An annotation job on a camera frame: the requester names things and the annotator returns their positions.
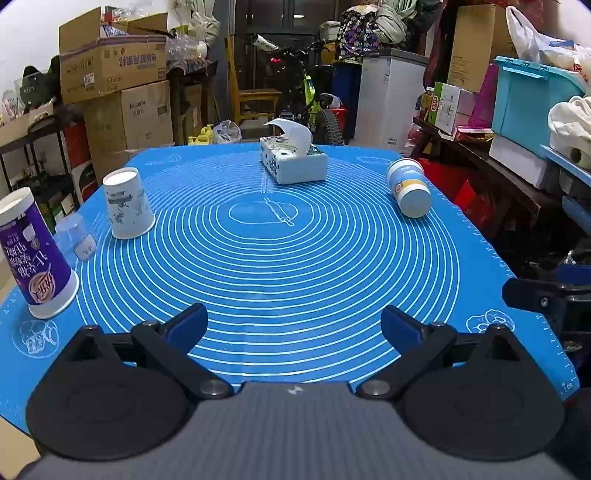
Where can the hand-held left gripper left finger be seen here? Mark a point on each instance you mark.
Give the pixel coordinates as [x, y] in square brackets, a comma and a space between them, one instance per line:
[186, 324]

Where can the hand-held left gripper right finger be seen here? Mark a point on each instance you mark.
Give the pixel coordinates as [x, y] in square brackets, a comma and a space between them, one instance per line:
[400, 326]

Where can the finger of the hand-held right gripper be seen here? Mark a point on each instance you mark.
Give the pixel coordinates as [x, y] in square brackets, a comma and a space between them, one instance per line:
[531, 295]

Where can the white cup yellow blue label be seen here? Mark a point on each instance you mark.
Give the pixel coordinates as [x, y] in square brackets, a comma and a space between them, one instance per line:
[409, 188]

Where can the white patterned paper cup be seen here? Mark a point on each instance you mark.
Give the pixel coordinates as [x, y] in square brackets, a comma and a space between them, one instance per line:
[127, 205]

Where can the clear plastic cup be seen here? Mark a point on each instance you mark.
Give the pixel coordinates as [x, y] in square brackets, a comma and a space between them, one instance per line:
[76, 239]

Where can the purple paper cup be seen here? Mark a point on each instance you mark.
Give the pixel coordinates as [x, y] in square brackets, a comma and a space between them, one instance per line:
[34, 258]

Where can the dark wooden side table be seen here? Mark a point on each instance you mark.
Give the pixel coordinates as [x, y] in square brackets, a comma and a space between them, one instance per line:
[503, 184]

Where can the blue silicone baking mat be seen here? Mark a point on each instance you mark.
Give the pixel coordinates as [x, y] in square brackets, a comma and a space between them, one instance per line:
[295, 263]

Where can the white flat box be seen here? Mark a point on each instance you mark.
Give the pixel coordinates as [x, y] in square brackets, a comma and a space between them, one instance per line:
[521, 161]

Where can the white cloth bundle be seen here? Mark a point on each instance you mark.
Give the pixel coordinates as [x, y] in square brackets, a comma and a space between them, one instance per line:
[570, 124]

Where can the yellow plastic jug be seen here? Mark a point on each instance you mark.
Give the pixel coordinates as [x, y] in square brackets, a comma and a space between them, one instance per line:
[203, 136]

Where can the turquoise plastic storage bin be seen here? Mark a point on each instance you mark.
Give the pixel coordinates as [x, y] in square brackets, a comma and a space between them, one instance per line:
[526, 106]

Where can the white patterned tissue box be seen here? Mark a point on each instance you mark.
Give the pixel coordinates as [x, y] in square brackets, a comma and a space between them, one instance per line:
[295, 166]

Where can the red box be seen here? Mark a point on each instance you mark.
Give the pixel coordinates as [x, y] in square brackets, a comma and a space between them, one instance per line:
[83, 161]

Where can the crumpled clear plastic bag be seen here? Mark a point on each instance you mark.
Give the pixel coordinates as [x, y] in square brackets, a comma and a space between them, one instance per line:
[227, 133]

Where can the magenta gift bag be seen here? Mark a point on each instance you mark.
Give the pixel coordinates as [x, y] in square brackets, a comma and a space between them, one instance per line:
[485, 99]

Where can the white green carton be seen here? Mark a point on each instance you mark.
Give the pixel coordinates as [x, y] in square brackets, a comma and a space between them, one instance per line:
[450, 108]

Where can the large cardboard box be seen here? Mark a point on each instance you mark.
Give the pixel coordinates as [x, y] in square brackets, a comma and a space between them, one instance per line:
[134, 124]

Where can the orange juice bottle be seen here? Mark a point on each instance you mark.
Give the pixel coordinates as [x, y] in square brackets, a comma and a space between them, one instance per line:
[429, 104]

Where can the black metal shelf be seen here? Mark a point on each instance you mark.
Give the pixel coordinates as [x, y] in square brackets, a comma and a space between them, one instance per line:
[46, 152]

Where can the white chest freezer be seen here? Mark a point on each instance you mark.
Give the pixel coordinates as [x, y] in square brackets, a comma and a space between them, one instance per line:
[388, 101]

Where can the wooden chair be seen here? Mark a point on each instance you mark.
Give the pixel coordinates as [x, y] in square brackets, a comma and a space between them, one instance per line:
[251, 99]

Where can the bicycle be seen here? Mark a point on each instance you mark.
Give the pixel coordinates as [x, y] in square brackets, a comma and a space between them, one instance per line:
[314, 99]

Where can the white plastic bag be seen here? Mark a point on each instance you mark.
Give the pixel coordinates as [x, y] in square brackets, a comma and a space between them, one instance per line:
[531, 41]

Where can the tall cardboard box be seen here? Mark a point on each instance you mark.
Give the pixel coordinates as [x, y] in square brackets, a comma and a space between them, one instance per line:
[475, 46]

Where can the open cardboard box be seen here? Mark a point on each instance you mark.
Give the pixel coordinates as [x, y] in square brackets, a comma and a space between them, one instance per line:
[111, 60]

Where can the black bag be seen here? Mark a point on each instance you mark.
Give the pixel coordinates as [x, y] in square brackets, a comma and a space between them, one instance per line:
[39, 87]

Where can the floral jacket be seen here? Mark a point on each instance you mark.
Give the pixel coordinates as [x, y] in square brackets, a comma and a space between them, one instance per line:
[358, 34]

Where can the grey green jacket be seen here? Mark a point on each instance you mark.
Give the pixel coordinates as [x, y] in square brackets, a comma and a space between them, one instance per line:
[397, 23]

